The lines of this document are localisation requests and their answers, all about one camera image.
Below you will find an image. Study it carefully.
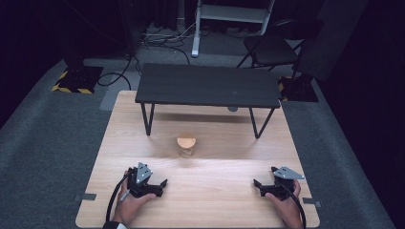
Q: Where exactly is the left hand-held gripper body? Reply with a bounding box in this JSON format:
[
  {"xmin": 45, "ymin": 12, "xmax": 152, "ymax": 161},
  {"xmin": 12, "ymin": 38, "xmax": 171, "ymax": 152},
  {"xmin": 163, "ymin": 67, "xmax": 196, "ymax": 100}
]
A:
[{"xmin": 126, "ymin": 161, "xmax": 162, "ymax": 199}]

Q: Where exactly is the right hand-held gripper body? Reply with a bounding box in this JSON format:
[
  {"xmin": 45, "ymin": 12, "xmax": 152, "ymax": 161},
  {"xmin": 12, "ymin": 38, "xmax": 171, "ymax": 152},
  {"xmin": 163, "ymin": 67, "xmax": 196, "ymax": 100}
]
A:
[{"xmin": 260, "ymin": 165, "xmax": 306, "ymax": 201}]

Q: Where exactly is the person's right hand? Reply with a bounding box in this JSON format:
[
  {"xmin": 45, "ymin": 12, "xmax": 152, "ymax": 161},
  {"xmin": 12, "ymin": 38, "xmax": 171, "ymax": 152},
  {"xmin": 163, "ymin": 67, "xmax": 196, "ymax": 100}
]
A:
[{"xmin": 265, "ymin": 179, "xmax": 304, "ymax": 229}]

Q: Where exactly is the person's left hand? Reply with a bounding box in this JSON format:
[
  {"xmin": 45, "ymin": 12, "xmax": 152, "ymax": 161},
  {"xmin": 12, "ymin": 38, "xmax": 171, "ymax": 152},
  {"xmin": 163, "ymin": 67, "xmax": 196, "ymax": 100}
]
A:
[{"xmin": 112, "ymin": 190, "xmax": 158, "ymax": 227}]

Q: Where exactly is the grey tape strip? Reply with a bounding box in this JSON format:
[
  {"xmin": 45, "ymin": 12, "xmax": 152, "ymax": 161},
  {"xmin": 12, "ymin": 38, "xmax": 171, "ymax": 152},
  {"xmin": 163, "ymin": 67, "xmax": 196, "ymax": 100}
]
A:
[
  {"xmin": 74, "ymin": 192, "xmax": 97, "ymax": 202},
  {"xmin": 302, "ymin": 197, "xmax": 322, "ymax": 209}
]

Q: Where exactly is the glass jar with wooden lid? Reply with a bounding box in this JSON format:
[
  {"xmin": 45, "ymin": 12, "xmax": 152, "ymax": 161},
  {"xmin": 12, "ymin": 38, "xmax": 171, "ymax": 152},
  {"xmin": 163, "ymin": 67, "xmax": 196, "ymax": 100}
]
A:
[{"xmin": 176, "ymin": 135, "xmax": 198, "ymax": 159}]

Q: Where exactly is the black base with striped tape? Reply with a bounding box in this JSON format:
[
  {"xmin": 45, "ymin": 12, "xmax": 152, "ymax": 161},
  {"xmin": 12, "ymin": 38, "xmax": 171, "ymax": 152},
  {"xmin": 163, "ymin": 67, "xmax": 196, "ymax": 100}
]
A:
[
  {"xmin": 51, "ymin": 64, "xmax": 105, "ymax": 95},
  {"xmin": 277, "ymin": 73, "xmax": 320, "ymax": 104}
]

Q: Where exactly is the black low shelf table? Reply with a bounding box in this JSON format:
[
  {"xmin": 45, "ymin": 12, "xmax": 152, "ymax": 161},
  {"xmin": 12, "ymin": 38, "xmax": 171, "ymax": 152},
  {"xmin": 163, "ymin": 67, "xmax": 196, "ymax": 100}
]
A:
[{"xmin": 134, "ymin": 62, "xmax": 282, "ymax": 140}]

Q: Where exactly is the black folding chair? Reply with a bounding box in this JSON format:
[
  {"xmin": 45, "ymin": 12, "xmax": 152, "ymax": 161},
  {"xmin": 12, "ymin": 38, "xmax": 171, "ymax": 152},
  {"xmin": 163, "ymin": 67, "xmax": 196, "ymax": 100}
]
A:
[{"xmin": 236, "ymin": 18, "xmax": 324, "ymax": 79}]

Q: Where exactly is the white metal stand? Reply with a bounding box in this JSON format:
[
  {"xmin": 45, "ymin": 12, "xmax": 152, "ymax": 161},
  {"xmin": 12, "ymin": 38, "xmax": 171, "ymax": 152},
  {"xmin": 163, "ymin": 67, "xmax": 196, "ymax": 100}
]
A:
[{"xmin": 190, "ymin": 0, "xmax": 277, "ymax": 58}]

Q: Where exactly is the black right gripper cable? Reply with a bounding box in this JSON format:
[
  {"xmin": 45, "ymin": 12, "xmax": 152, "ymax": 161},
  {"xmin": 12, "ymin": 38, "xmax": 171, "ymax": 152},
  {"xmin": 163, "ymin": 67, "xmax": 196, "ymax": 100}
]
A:
[{"xmin": 279, "ymin": 181, "xmax": 308, "ymax": 229}]

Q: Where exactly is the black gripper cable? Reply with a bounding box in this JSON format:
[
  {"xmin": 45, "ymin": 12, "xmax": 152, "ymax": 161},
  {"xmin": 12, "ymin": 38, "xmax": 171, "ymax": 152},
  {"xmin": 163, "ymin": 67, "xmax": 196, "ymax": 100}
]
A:
[
  {"xmin": 105, "ymin": 171, "xmax": 133, "ymax": 223},
  {"xmin": 279, "ymin": 181, "xmax": 308, "ymax": 229}
]

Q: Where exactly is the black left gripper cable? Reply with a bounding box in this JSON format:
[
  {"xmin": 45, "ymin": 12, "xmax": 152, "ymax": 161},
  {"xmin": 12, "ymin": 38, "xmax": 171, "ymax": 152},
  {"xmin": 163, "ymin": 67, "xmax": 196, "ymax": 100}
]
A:
[{"xmin": 105, "ymin": 171, "xmax": 133, "ymax": 223}]

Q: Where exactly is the black floor cable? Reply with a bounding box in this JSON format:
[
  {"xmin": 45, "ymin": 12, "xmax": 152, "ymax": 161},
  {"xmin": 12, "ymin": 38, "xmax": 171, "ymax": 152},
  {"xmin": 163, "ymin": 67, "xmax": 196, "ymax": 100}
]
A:
[{"xmin": 96, "ymin": 52, "xmax": 143, "ymax": 92}]

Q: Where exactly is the bundle of floor cables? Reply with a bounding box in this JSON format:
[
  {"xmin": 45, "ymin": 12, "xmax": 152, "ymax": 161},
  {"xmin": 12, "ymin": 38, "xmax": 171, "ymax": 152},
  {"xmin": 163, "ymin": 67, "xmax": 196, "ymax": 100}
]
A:
[{"xmin": 139, "ymin": 21, "xmax": 199, "ymax": 66}]

